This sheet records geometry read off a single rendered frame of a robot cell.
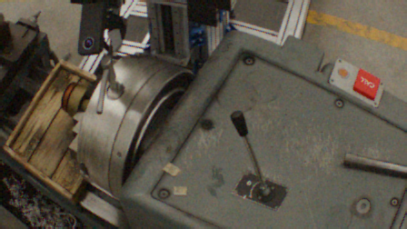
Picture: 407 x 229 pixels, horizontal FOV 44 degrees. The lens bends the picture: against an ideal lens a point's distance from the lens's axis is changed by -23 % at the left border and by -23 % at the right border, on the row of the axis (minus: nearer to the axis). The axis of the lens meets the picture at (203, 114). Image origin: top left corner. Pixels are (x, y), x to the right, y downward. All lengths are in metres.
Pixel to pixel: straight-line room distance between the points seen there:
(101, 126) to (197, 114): 0.19
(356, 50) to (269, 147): 1.90
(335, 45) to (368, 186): 1.91
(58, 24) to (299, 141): 2.22
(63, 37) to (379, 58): 1.68
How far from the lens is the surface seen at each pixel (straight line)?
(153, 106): 1.22
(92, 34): 1.01
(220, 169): 1.08
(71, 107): 1.38
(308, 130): 1.13
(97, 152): 1.22
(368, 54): 2.97
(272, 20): 2.71
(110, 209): 1.50
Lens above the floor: 2.20
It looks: 56 degrees down
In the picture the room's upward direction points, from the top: 4 degrees counter-clockwise
